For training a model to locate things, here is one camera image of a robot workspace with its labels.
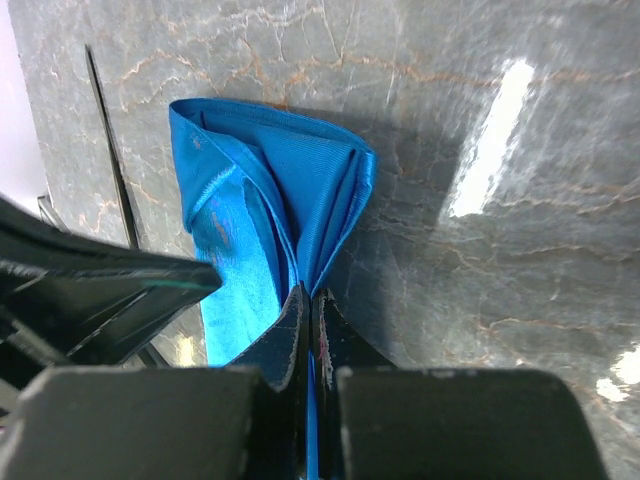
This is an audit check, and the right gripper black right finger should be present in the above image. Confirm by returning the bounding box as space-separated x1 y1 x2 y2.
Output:
310 288 396 479

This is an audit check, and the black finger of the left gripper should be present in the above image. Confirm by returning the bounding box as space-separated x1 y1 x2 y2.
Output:
1 201 221 365

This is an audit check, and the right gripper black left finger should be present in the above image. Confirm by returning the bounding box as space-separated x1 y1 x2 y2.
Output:
231 284 309 479

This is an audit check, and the blue cloth napkin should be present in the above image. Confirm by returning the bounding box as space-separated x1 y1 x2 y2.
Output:
169 98 377 479

